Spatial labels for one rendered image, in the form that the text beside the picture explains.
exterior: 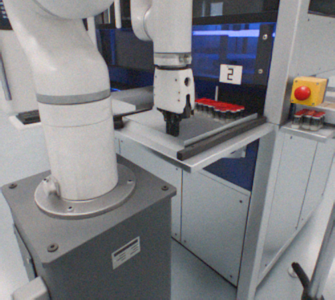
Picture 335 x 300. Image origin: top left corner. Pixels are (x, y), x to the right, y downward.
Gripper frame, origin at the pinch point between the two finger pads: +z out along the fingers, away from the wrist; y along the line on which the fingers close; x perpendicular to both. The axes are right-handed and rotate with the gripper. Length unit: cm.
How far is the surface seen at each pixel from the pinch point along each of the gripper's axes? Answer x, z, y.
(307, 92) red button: -31.8, -7.4, -19.6
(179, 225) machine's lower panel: -34, 72, 30
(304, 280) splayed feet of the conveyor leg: -57, 81, -27
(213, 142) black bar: -6.2, 2.9, -8.1
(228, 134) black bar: -13.3, 2.8, -8.1
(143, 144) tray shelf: 5.0, 4.6, 6.0
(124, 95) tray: -22, 3, 54
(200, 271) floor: -34, 93, 14
